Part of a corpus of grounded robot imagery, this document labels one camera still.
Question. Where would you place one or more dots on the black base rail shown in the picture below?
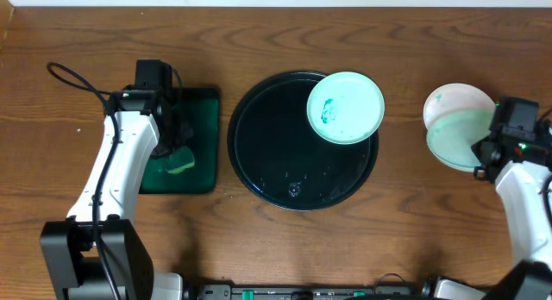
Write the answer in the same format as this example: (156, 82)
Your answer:
(228, 290)

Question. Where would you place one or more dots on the black round tray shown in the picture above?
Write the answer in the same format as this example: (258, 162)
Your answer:
(280, 158)

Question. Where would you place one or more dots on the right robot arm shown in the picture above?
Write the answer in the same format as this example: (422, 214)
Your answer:
(510, 147)

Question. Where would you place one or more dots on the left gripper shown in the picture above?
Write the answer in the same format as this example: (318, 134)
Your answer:
(178, 137)

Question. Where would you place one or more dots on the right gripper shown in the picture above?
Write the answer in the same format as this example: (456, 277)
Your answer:
(478, 145)

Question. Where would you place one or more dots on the mint plate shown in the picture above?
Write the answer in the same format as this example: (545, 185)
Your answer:
(451, 136)
(345, 108)

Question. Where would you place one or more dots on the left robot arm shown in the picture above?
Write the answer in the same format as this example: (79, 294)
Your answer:
(96, 253)

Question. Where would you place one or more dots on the white plate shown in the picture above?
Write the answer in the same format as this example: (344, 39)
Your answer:
(453, 97)

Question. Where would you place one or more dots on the black rectangular water tray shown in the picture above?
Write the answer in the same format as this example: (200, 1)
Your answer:
(201, 107)

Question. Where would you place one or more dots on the green sponge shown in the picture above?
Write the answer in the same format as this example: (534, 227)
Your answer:
(180, 160)

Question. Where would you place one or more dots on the mint plate front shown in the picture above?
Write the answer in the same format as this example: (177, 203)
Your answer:
(451, 136)

